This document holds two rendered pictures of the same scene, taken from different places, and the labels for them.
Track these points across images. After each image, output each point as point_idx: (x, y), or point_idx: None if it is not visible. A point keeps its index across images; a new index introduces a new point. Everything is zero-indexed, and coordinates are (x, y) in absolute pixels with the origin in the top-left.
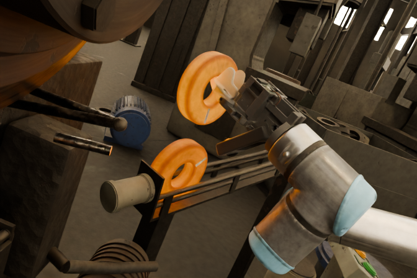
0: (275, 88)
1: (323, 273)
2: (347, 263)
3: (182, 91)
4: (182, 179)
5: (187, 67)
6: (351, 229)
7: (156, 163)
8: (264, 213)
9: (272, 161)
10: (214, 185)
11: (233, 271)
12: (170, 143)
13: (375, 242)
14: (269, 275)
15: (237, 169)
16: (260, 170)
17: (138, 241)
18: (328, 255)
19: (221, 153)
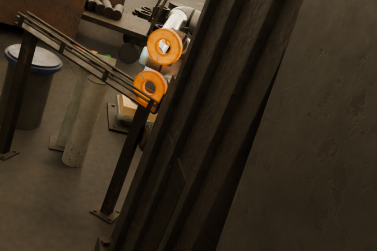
0: (173, 28)
1: (79, 74)
2: (108, 61)
3: (178, 57)
4: (144, 89)
5: (180, 47)
6: (165, 51)
7: (165, 89)
8: (24, 77)
9: (183, 54)
10: (128, 80)
11: (11, 129)
12: (161, 79)
13: (166, 50)
14: (97, 96)
15: (82, 66)
16: (91, 56)
17: (142, 127)
18: (41, 65)
19: (171, 65)
